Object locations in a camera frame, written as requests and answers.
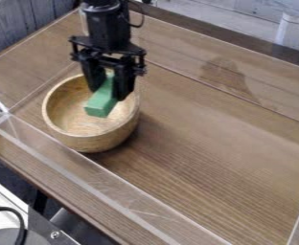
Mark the metal bracket with screw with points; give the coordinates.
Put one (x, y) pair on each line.
(43, 233)

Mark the green rectangular block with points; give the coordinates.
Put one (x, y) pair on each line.
(101, 101)

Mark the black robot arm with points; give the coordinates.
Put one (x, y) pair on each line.
(103, 2)

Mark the clear acrylic barrier wall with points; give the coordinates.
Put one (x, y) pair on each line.
(207, 174)

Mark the white container in background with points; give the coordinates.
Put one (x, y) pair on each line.
(287, 33)

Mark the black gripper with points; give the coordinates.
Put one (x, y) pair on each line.
(105, 46)

